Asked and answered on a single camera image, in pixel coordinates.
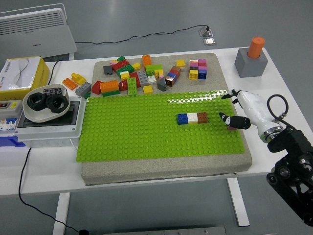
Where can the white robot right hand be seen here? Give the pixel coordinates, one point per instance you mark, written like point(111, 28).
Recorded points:
point(252, 107)

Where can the brown building brick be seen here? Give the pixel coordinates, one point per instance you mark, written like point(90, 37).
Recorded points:
point(202, 117)

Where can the white building brick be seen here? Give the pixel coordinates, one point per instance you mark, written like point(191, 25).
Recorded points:
point(192, 118)

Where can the brick stack with blue base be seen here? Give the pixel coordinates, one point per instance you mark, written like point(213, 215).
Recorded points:
point(202, 72)

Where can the brick stack with yellow base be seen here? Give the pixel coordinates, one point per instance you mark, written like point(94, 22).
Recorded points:
point(193, 72)

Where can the blue building brick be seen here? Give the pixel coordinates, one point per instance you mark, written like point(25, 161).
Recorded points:
point(182, 119)

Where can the brown red blue brick stack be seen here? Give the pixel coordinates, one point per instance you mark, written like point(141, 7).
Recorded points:
point(173, 76)

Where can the dark grey sloped brick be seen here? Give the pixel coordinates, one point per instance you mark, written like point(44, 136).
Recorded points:
point(162, 85)

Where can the yellow and pink brick stack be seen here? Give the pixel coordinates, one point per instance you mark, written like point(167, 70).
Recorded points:
point(159, 73)

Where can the white square brick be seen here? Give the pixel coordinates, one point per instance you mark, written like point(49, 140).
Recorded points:
point(152, 79)

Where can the yellow square brick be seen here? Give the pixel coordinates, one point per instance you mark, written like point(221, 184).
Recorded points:
point(147, 89)
point(136, 66)

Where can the long lime green brick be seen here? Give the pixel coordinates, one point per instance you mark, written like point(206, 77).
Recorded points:
point(153, 68)

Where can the light grey brick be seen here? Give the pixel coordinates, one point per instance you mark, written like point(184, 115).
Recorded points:
point(142, 77)

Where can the green studded baseplate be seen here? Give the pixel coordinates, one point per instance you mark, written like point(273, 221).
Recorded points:
point(137, 127)

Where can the lime green flat brick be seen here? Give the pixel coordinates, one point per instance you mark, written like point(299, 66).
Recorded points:
point(132, 86)

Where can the white and yellow brick stack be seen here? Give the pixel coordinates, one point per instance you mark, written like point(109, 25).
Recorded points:
point(124, 75)

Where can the long dark green brick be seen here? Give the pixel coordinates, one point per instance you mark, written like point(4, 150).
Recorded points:
point(124, 69)

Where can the long red brick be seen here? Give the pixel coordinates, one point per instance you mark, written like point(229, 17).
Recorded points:
point(120, 64)

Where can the small dark green brick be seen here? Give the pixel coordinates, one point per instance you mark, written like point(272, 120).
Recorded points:
point(120, 58)

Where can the flat dark green brick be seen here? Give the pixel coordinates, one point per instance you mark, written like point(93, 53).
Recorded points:
point(111, 93)

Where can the long orange brick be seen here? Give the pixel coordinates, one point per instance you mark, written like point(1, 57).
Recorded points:
point(109, 86)

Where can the yellow and pink brick pair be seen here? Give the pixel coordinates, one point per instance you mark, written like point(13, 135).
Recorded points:
point(114, 61)

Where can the dark grey square brick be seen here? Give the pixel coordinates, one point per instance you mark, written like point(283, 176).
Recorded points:
point(107, 69)

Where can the red sloped roof brick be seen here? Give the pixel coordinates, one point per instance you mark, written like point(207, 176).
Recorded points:
point(96, 87)

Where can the grey long brick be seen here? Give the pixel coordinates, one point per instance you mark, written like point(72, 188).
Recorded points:
point(83, 88)

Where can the yellow curved brick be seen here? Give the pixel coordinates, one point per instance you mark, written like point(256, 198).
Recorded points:
point(78, 78)

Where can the orange flat brick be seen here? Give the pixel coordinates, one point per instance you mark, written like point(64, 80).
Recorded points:
point(69, 83)

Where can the grey cube holder block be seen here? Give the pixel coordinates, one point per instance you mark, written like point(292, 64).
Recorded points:
point(249, 67)

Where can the grey-brown foam mat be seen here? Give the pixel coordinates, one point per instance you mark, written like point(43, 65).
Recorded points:
point(210, 80)

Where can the orange cylinder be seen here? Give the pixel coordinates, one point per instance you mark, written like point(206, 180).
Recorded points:
point(255, 47)

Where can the metal floor socket cover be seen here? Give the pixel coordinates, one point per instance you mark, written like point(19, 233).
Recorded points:
point(209, 41)

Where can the open metal floor socket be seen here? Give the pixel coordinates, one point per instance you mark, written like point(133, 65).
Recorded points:
point(204, 33)

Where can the white table leg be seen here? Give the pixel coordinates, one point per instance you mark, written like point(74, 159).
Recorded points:
point(238, 203)
point(61, 213)

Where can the small green piece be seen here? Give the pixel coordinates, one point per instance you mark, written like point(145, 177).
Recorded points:
point(87, 95)

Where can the large black hex nut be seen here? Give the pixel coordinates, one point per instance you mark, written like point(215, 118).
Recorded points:
point(51, 106)
point(33, 104)

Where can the small dark circuit module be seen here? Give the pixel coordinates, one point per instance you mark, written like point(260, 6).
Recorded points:
point(52, 91)

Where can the grey electrical junction box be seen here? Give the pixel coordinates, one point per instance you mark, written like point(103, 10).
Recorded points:
point(49, 133)

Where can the white bowl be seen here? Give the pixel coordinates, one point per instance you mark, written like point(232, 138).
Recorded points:
point(36, 117)

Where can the yellow tissue box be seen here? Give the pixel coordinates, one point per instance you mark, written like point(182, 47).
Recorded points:
point(36, 71)

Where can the white panel heater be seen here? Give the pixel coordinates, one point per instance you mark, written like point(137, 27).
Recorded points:
point(34, 34)

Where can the grey circuit breaker box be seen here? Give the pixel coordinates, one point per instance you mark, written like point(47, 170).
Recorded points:
point(9, 115)

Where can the blue plastic bin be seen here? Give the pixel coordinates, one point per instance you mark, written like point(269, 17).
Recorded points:
point(9, 141)

